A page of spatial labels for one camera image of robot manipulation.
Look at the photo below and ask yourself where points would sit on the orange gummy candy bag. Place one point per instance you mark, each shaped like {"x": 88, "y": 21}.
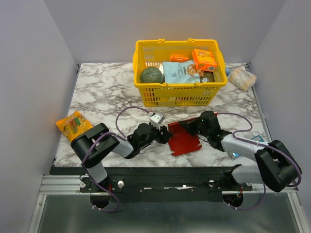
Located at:
{"x": 74, "y": 125}

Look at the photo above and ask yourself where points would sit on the yellow plastic shopping basket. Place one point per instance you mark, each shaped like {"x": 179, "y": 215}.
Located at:
{"x": 150, "y": 53}

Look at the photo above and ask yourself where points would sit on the light blue chips bag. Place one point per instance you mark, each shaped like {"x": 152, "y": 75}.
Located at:
{"x": 185, "y": 73}

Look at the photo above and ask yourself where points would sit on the beige tissue packet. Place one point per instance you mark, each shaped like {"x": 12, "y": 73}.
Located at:
{"x": 242, "y": 78}

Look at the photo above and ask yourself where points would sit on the blue item behind basket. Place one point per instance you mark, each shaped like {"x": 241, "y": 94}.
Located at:
{"x": 227, "y": 71}

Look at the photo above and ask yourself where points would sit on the blue small packet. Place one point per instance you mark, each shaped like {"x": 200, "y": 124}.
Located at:
{"x": 255, "y": 138}

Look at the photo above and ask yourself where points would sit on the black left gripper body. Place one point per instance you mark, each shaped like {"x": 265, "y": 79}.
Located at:
{"x": 155, "y": 135}

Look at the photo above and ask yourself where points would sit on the large orange snack box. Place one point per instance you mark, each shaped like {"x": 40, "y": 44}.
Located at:
{"x": 204, "y": 60}

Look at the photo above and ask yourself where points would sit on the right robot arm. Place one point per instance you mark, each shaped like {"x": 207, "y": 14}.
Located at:
{"x": 275, "y": 167}

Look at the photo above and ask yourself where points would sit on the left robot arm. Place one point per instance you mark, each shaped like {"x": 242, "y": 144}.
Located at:
{"x": 96, "y": 143}

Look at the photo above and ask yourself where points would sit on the green round melon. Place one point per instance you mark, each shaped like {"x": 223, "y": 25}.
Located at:
{"x": 151, "y": 75}

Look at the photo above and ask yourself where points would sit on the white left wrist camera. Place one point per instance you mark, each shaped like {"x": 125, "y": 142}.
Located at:
{"x": 156, "y": 119}

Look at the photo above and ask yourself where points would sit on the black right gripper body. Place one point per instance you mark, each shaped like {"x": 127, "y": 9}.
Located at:
{"x": 192, "y": 126}

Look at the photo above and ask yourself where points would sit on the small orange flat box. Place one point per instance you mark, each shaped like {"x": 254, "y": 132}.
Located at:
{"x": 178, "y": 59}

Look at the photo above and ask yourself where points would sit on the red paper box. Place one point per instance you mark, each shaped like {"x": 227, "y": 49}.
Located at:
{"x": 181, "y": 141}

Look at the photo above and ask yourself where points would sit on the black mounting base plate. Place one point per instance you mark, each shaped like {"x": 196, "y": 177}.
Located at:
{"x": 159, "y": 184}

